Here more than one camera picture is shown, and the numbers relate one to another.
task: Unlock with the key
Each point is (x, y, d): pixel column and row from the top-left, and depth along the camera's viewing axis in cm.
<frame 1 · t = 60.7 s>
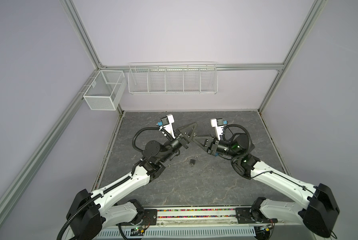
left hand: (198, 127, 58), fingers closed
right hand: (192, 141, 60), fingers closed
black padlock: (193, 161, 95), on the table

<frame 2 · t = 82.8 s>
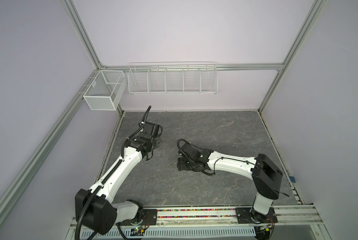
left hand: (156, 142, 81), fingers open
right hand: (181, 166, 84), fingers open
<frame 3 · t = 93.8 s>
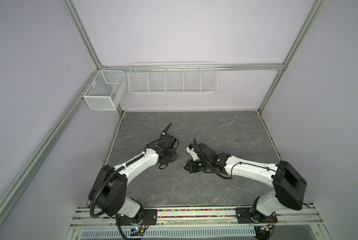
left hand: (174, 159, 87), fingers open
right hand: (184, 168, 80), fingers closed
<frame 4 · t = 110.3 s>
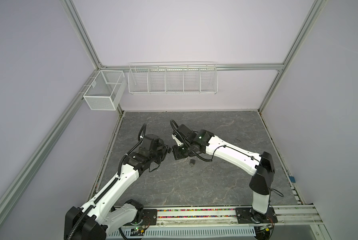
left hand: (170, 148, 78), fingers open
right hand: (173, 156, 77), fingers closed
